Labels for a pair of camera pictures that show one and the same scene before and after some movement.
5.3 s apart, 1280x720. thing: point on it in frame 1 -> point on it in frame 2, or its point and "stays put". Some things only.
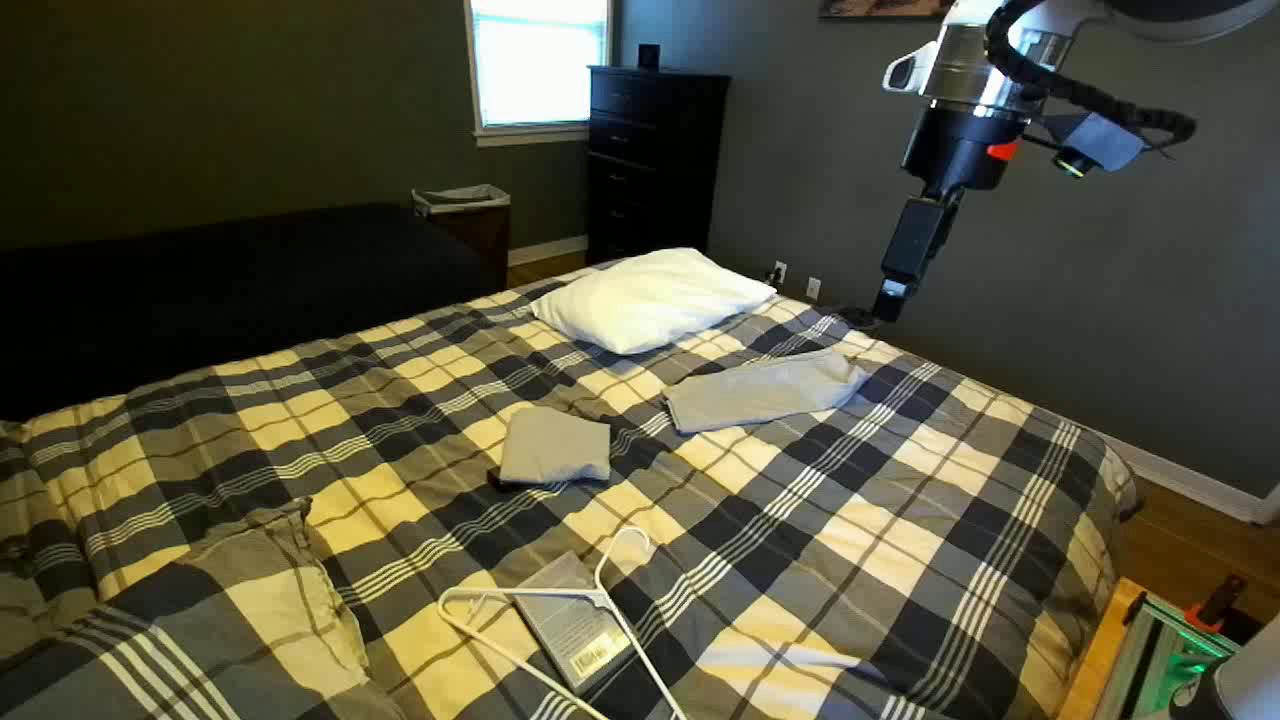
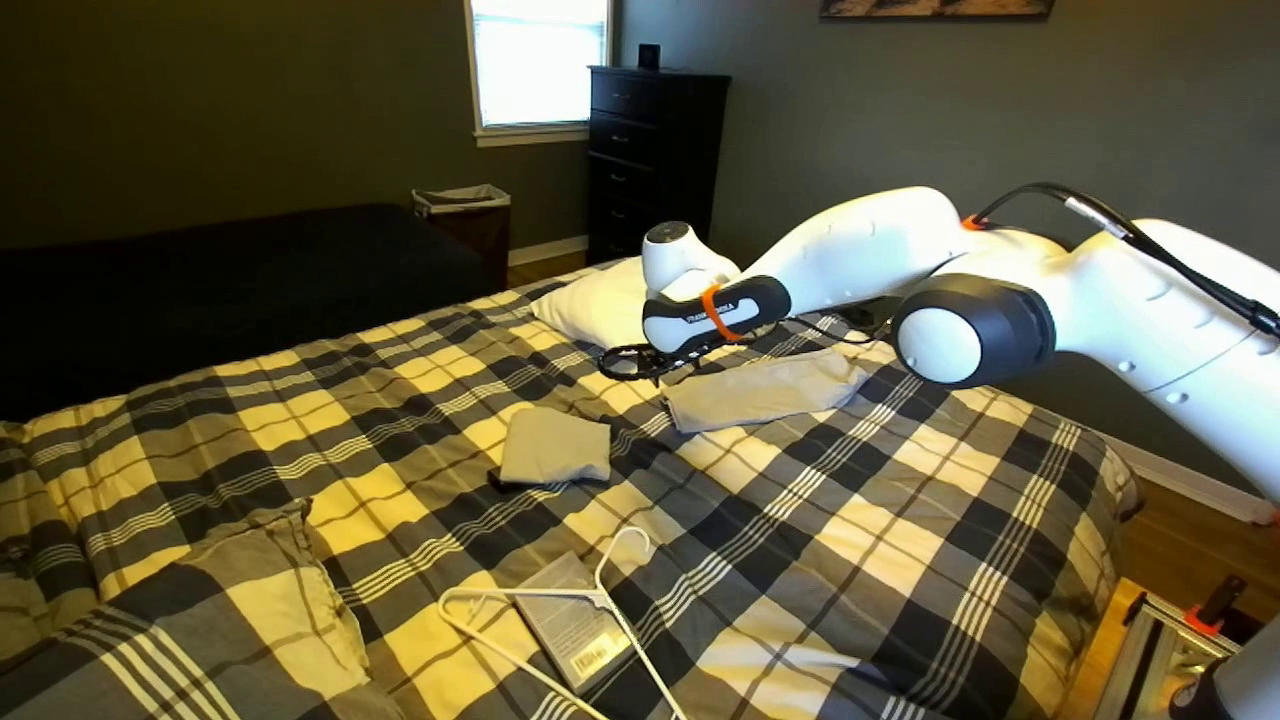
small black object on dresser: x=649 y=55 stays put
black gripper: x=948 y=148 -> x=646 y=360
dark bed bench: x=131 y=306 stays put
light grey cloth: x=766 y=385 stays put
